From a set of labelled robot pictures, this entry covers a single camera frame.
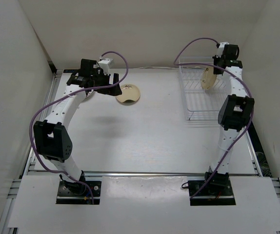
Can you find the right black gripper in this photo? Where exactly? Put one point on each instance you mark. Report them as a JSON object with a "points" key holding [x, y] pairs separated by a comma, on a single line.
{"points": [[215, 59]]}

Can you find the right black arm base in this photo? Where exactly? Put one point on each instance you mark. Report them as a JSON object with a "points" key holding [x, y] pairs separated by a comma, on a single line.
{"points": [[215, 193]]}

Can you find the white front board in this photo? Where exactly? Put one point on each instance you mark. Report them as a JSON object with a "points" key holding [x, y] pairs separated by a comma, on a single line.
{"points": [[137, 205]]}

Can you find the orange sunburst pattern plate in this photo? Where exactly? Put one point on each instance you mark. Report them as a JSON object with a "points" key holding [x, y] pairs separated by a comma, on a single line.
{"points": [[89, 95]]}

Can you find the yellow rimmed plate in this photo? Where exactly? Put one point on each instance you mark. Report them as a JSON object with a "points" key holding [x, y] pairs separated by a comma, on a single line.
{"points": [[130, 94]]}

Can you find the aluminium frame rail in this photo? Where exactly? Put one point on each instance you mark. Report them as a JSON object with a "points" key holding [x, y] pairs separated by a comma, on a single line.
{"points": [[99, 173]]}

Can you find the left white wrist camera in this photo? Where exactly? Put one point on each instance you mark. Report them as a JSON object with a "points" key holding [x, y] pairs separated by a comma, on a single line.
{"points": [[105, 64]]}

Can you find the white wire dish rack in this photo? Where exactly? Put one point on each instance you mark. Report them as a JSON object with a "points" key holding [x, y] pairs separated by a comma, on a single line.
{"points": [[199, 104]]}

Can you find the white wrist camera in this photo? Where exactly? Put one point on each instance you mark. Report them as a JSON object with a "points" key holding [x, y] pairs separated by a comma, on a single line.
{"points": [[105, 64], [220, 49]]}

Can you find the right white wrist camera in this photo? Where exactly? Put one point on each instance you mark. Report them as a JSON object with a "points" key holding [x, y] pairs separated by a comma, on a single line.
{"points": [[220, 49]]}

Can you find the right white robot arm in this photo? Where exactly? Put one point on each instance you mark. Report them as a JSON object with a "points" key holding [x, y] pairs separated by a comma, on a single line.
{"points": [[234, 116]]}

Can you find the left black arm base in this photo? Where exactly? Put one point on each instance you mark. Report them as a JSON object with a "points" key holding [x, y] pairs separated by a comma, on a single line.
{"points": [[77, 194]]}

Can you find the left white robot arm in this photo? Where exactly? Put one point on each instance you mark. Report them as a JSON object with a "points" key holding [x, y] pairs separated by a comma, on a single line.
{"points": [[51, 137]]}

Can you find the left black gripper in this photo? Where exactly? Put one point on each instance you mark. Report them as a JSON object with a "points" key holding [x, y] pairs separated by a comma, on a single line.
{"points": [[114, 90]]}

